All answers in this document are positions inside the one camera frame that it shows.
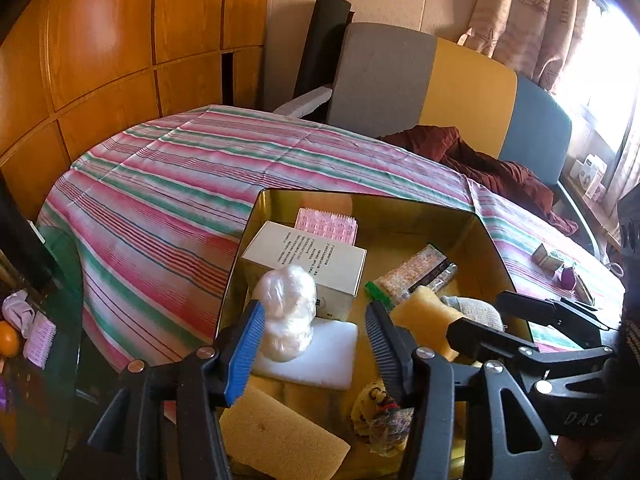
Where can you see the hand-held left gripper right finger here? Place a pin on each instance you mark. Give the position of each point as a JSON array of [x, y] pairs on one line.
[[382, 345]]

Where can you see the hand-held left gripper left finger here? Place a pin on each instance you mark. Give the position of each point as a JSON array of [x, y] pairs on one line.
[[245, 350]]

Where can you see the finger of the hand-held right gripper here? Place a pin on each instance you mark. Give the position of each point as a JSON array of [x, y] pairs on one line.
[[540, 307], [480, 340]]

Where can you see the yellow sponge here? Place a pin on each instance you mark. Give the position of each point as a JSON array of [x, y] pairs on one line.
[[280, 430], [420, 310]]

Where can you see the white plastic bag ball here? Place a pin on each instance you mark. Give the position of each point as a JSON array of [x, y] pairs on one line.
[[287, 305]]

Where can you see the cracker snack packet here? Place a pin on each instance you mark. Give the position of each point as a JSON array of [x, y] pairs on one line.
[[415, 270]]

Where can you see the cream printed carton box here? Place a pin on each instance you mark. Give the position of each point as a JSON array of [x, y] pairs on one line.
[[300, 255]]

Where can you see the gold box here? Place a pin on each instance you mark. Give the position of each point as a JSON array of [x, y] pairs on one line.
[[400, 225]]

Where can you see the beige knitted cloth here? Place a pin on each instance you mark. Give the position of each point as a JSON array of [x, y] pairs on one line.
[[480, 310]]

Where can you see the small purple object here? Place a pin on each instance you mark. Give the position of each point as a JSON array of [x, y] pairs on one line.
[[569, 278]]

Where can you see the white foam sponge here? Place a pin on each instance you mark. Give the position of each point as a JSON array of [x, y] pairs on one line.
[[330, 355]]

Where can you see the yellow black plush toy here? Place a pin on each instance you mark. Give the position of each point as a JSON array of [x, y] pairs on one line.
[[375, 400]]

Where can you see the wooden windowsill ledge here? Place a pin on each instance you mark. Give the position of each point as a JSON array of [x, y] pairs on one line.
[[595, 215]]

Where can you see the pink bristle brush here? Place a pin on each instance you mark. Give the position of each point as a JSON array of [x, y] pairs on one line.
[[327, 225], [40, 340]]

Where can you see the dark red cloth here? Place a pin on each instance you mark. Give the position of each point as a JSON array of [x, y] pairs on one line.
[[500, 175]]

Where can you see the small white carton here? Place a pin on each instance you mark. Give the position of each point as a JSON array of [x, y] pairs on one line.
[[595, 175]]

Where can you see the striped tablecloth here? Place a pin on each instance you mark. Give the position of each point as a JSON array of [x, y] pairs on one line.
[[175, 185]]

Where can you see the green glass side table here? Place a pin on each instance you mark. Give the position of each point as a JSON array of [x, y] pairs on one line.
[[55, 410]]

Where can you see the white pink sock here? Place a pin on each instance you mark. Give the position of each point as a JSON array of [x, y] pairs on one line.
[[17, 310]]

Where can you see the grey yellow blue sofa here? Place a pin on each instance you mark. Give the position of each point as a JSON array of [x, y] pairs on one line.
[[470, 85]]

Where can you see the orange fruit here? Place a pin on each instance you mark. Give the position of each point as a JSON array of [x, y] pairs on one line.
[[7, 340]]

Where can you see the white foam piece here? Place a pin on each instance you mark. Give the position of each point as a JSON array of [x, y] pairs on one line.
[[307, 100]]

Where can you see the patterned beige curtain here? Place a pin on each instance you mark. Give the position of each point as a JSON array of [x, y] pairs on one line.
[[525, 10]]

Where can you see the black rolled mat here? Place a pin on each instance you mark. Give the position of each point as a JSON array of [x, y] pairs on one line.
[[320, 45]]

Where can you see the wooden panelled wardrobe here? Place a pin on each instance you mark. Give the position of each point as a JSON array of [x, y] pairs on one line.
[[100, 35]]

